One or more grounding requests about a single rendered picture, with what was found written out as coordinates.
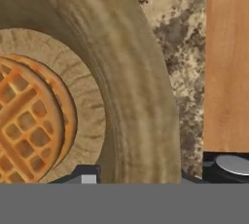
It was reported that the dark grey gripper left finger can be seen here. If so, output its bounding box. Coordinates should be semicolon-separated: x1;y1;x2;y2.
48;165;102;185

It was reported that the golden brown round waffle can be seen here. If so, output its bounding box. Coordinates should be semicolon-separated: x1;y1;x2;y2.
0;54;79;184

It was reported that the brown ceramic bowl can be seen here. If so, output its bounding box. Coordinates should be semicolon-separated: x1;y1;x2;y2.
0;0;182;185

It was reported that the black appliance with grey disc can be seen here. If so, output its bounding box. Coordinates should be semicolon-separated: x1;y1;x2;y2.
201;151;249;185

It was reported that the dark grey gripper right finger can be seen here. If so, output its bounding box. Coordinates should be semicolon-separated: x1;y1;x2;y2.
180;168;209;185

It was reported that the wooden cupboard panel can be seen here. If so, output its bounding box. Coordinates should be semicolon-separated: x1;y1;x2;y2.
202;0;249;154

